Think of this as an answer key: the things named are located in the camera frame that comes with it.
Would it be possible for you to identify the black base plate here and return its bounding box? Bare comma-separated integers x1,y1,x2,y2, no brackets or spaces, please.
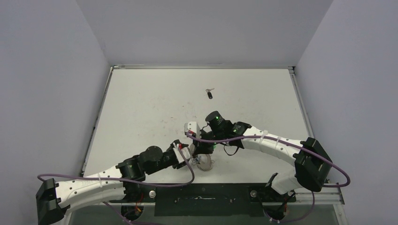
113,183,296,217

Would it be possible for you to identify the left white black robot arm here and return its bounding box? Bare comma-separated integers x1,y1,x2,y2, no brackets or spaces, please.
36,140,194,225

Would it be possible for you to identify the far key with black tag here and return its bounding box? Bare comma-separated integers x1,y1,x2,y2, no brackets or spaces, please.
206,88,214,99

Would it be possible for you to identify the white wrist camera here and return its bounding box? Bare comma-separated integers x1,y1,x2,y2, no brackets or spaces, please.
172,143,191,162
184,121,200,138

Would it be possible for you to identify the metal keyring chain loop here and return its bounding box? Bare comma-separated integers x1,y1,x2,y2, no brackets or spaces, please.
190,144,215,172

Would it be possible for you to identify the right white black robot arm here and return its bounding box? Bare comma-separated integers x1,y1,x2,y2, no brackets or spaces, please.
184,111,331,195

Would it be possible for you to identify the aluminium frame rail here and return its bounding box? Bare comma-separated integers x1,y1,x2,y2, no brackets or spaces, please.
64,183,345,206

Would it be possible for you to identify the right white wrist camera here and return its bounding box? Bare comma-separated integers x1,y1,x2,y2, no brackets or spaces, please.
184,121,200,138

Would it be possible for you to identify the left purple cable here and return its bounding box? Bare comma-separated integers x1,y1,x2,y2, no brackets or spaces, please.
37,149,196,225

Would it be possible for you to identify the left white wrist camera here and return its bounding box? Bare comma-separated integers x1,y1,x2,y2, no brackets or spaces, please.
172,143,191,162

